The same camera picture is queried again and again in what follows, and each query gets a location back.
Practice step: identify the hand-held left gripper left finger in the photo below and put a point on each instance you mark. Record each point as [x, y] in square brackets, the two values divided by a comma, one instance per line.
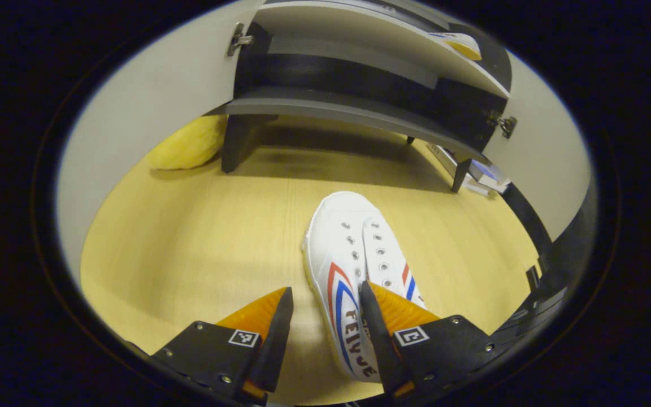
[277, 339]

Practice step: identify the black backdrop cloth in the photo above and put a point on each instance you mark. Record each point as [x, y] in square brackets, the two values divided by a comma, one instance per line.
[574, 254]

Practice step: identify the white striped shoe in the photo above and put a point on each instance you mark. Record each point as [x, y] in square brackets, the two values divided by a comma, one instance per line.
[461, 46]
[348, 237]

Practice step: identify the light grey cabinet shelf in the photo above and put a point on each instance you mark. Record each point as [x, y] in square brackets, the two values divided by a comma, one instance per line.
[370, 39]

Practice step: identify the grey shoe cabinet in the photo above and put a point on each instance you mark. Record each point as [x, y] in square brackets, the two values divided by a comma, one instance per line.
[359, 79]

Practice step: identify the grey cabinet door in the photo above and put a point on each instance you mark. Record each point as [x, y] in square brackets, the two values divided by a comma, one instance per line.
[150, 96]
[546, 158]

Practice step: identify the dark grey cabinet shelf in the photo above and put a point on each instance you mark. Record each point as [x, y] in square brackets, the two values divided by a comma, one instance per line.
[331, 110]

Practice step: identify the metal door hinge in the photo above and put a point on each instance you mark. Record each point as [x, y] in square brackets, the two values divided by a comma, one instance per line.
[238, 39]
[506, 124]

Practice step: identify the yellow soft object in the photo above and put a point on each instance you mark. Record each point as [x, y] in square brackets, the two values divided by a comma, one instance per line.
[187, 147]

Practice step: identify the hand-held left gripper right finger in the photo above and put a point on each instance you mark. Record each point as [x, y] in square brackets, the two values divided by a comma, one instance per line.
[379, 339]

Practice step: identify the white blue flat box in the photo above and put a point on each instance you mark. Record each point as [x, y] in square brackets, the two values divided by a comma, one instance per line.
[484, 172]

